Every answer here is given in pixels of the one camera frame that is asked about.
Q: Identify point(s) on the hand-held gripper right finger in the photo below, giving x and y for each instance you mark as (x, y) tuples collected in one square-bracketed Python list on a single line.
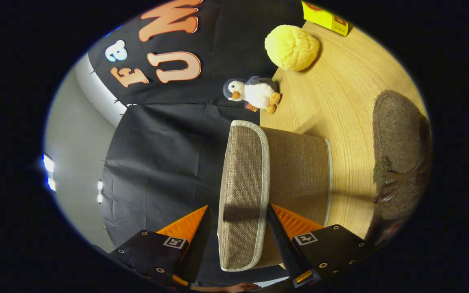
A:
[(285, 244)]

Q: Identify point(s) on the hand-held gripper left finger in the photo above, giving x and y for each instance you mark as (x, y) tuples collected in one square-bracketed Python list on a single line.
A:
[(159, 252)]

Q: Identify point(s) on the beige fabric storage box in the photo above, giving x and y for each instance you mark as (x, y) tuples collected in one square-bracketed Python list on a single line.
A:
[(299, 175)]

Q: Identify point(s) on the brown fuzzy bow shoe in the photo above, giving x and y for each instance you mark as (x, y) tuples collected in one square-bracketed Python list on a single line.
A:
[(399, 134)]

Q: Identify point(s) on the ceiling light panel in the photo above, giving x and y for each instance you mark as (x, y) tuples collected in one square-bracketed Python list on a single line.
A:
[(48, 162)]

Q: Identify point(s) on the penguin plush toy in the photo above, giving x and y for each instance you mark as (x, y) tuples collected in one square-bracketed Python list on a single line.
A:
[(255, 92)]

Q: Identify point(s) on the yellow round plush bun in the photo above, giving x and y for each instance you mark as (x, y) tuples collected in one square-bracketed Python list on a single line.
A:
[(291, 47)]

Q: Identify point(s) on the yellow book red circle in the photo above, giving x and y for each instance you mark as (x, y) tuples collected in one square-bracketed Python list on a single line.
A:
[(320, 14)]

